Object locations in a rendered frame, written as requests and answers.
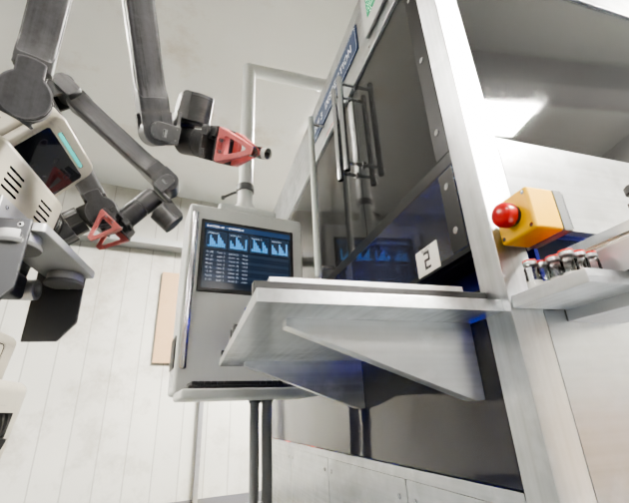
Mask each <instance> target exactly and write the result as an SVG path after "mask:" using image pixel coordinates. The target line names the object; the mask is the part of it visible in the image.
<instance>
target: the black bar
mask: <svg viewBox="0 0 629 503"><path fill-rule="evenodd" d="M257 287H262V288H283V289H303V290H324V291H344V292H365V293H385V294H406V295H426V296H447V297H467V298H487V294H486V293H485V292H469V291H450V290H432V289H413V288H395V287H376V286H358V285H339V284H320V283H302V282H283V281H265V280H254V281H253V283H252V296H253V294H254V292H255V290H256V288H257Z"/></svg>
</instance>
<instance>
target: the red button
mask: <svg viewBox="0 0 629 503"><path fill-rule="evenodd" d="M491 219H492V222H493V223H494V224H495V225H496V226H497V227H498V228H503V229H509V228H511V227H513V226H514V225H515V223H516V221H517V219H518V209H517V207H516V205H514V204H511V203H500V204H498V205H497V206H495V208H494V209H493V211H492V214H491Z"/></svg>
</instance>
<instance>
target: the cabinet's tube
mask: <svg viewBox="0 0 629 503"><path fill-rule="evenodd" d="M255 90H256V73H255V70H254V69H253V67H252V66H245V67H244V69H243V87H242V109H241V134H243V135H245V136H246V137H247V138H248V139H249V140H250V141H251V142H252V143H253V142H254V131H255ZM253 172H254V160H250V161H248V162H246V163H245V164H243V165H241V166H239V180H238V184H237V187H236V191H235V192H232V193H230V194H227V195H225V196H221V200H224V199H225V198H227V197H229V196H232V195H234V194H237V195H238V203H237V204H236V205H235V206H240V207H246V208H251V209H255V206H254V205H253V194H254V193H255V187H254V185H253Z"/></svg>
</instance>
